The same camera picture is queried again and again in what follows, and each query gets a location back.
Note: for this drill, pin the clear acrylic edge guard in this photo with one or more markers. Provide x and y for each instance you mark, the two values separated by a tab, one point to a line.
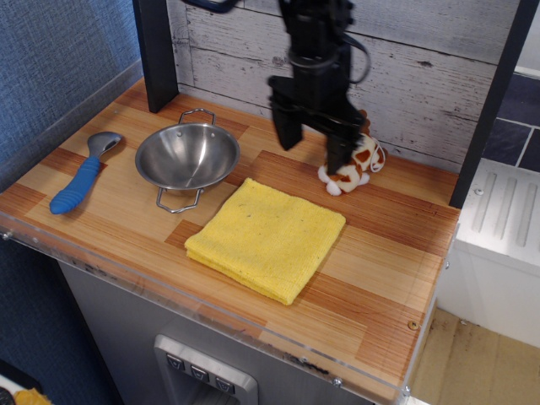
357	324

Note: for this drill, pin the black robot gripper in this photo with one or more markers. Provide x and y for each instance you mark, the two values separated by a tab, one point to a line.
317	96

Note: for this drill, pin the folded yellow cloth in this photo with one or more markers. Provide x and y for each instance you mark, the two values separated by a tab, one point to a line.
267	240

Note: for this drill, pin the blue handled ice cream scoop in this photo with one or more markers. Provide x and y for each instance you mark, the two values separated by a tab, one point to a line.
75	192

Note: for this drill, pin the small steel wok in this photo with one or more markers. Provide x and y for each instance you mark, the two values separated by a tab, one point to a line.
190	156

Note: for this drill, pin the dark left upright post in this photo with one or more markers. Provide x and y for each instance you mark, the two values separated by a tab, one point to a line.
156	50

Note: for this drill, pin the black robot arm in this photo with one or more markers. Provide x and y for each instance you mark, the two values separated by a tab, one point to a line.
317	32

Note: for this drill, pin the plush shrimp toy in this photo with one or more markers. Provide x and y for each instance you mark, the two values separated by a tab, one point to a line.
368	156

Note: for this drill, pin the dark right upright post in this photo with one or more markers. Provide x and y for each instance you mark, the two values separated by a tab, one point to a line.
514	43

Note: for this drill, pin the dark upright post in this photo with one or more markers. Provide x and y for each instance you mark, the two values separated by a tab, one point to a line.
514	43
156	50

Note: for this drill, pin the silver dispenser button panel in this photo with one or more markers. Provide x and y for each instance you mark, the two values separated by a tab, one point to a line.
192	377

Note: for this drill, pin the white ribbed cabinet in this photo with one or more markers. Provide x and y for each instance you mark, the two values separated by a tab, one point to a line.
492	269

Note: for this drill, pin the yellow object at corner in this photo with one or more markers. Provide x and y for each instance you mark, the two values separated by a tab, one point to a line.
30	397

